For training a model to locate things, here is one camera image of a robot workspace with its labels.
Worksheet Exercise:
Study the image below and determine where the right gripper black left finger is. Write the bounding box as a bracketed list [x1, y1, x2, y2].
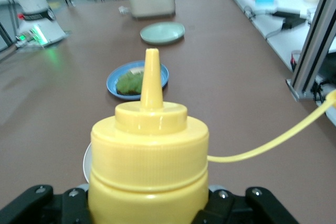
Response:
[0, 184, 94, 224]

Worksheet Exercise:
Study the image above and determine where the green lettuce leaf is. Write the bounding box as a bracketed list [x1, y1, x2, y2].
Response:
[116, 70, 145, 95]

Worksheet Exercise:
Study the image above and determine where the yellow squeeze sauce bottle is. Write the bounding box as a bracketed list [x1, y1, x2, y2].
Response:
[88, 48, 336, 224]

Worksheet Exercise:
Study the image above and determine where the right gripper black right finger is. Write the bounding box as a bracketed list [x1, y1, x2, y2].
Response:
[194, 184, 300, 224]

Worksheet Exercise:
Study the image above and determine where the red clip lead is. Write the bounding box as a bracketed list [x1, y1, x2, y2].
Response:
[290, 50, 300, 72]

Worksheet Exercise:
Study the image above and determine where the black power adapter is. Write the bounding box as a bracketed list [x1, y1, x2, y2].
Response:
[272, 10, 307, 30]

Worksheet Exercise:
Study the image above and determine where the pale green round plate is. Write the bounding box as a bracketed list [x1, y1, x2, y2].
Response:
[139, 22, 186, 46]

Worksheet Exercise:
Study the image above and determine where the blue round plate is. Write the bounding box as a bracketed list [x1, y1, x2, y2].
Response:
[106, 60, 170, 101]

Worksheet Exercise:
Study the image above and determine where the beige round plate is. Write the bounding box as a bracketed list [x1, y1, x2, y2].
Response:
[82, 141, 93, 184]

